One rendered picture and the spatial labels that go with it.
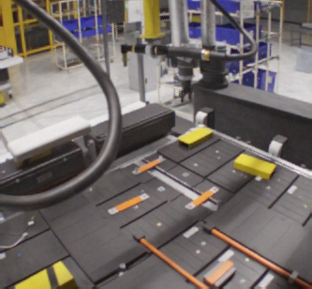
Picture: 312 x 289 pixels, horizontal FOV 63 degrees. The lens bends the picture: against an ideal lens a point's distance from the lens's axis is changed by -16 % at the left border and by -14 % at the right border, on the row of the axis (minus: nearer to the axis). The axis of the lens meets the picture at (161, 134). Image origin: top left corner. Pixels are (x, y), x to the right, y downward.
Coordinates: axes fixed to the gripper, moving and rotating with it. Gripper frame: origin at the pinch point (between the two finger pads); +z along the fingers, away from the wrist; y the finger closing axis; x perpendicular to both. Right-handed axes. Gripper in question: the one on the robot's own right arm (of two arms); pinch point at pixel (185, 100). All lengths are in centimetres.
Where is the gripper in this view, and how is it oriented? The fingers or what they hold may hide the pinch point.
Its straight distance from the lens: 211.5
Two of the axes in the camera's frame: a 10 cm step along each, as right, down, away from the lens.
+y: 6.3, -3.8, 6.7
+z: 0.4, 8.8, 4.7
